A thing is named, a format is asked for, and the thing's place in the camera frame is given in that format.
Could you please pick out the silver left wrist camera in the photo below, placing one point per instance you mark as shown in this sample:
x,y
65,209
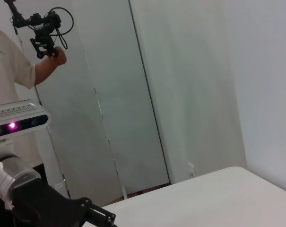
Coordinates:
x,y
19,111

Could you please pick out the frosted glass partition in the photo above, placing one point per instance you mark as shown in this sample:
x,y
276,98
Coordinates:
x,y
105,94

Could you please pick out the white box green light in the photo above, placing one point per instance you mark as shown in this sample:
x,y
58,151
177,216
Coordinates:
x,y
60,185

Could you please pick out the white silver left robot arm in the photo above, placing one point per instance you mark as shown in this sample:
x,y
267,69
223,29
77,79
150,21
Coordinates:
x,y
12,170

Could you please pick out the white wall socket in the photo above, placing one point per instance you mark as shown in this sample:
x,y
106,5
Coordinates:
x,y
191,170

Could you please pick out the black handheld camera rig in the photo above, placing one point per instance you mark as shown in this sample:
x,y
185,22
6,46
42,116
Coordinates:
x,y
44,28

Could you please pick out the person in beige shirt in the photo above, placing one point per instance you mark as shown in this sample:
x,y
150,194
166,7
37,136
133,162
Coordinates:
x,y
5,71

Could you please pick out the person's bare forearm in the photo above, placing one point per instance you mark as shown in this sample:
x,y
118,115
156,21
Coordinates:
x,y
44,71

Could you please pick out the person's hand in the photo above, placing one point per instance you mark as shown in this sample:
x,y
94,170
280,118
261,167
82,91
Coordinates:
x,y
60,56

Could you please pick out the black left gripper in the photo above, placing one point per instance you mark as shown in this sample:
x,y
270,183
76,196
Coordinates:
x,y
50,208

